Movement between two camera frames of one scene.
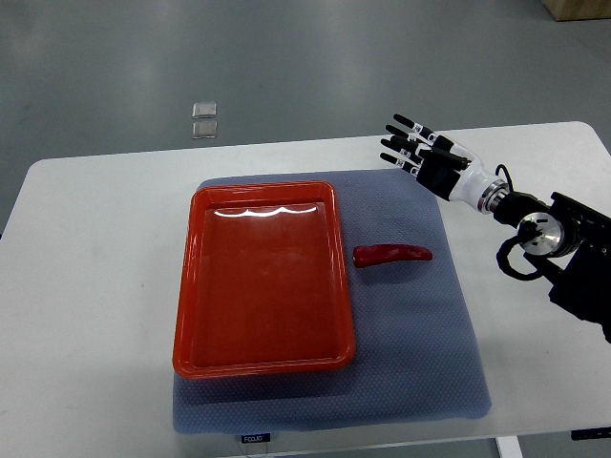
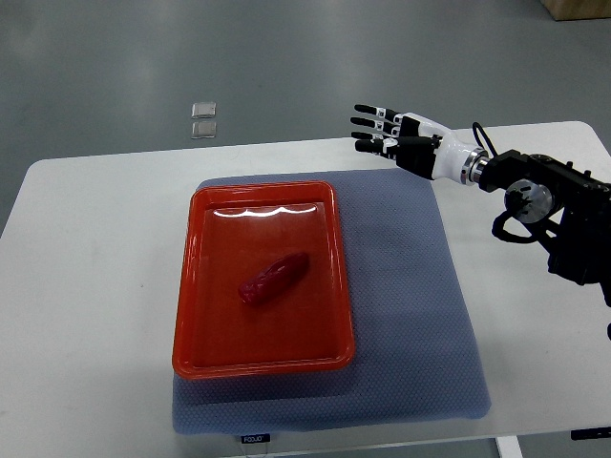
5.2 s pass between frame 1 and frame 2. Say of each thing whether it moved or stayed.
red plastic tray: stayed
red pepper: moved
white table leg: stayed
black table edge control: stayed
